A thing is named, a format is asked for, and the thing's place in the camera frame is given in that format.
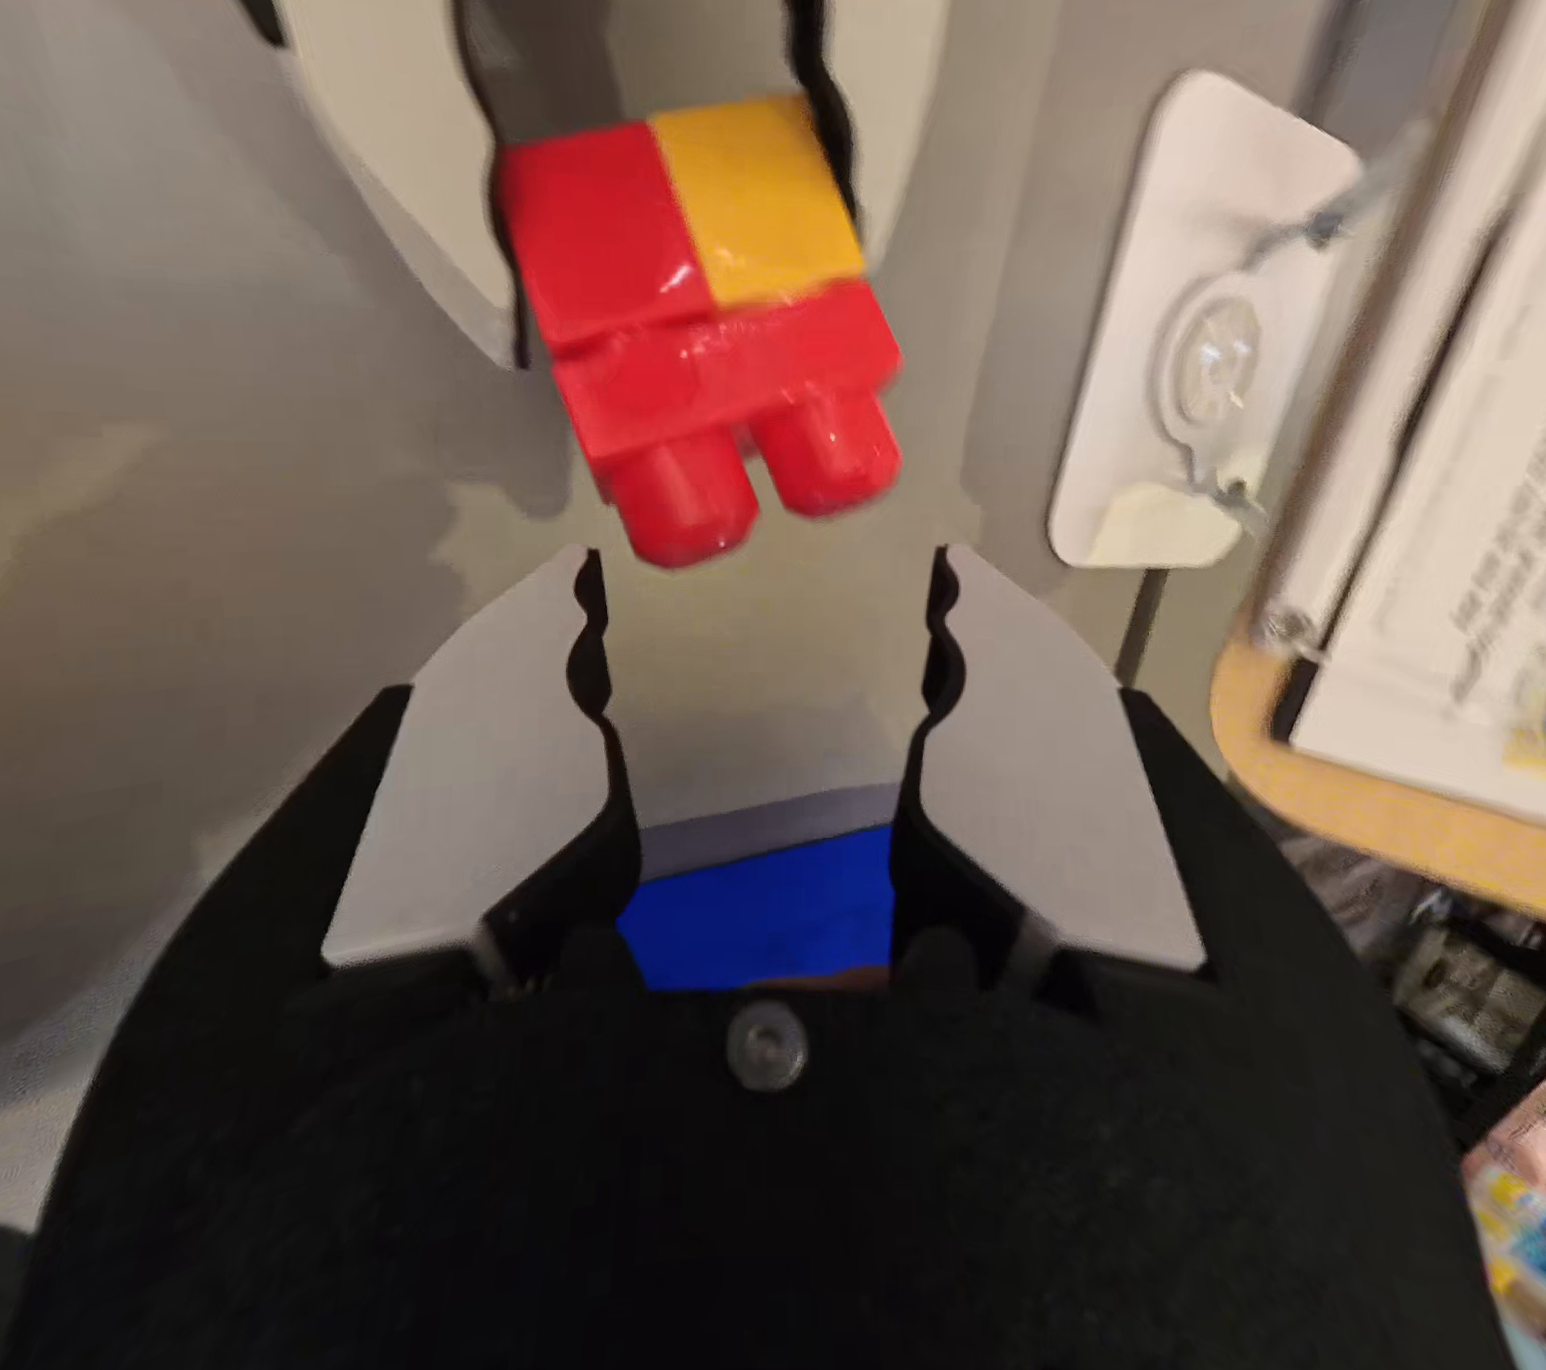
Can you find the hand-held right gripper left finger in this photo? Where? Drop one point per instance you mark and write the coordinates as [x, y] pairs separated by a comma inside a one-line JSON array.
[[483, 789]]

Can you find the white folding book stand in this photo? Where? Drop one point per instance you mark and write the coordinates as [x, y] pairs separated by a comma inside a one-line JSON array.
[[1208, 309]]

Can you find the printed instruction sheet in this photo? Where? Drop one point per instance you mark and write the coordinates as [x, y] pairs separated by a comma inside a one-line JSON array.
[[1448, 548]]

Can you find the red two-stud toy block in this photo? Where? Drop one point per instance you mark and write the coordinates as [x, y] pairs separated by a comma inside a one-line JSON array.
[[725, 393]]

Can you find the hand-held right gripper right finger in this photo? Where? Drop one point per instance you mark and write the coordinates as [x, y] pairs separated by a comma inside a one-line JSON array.
[[1052, 789]]

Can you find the grey desk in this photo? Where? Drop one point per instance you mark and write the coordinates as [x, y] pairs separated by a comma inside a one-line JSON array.
[[182, 427]]

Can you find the red tall toy block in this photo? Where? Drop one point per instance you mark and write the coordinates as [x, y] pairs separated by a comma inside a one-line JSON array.
[[591, 235]]

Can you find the yellow toy block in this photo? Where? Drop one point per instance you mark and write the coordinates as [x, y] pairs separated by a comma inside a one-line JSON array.
[[760, 198]]

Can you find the blue plastic bin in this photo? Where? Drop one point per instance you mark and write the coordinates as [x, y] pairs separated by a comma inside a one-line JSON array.
[[760, 912]]

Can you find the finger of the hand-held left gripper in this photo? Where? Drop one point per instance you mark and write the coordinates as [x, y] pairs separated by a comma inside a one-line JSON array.
[[362, 5], [881, 5]]

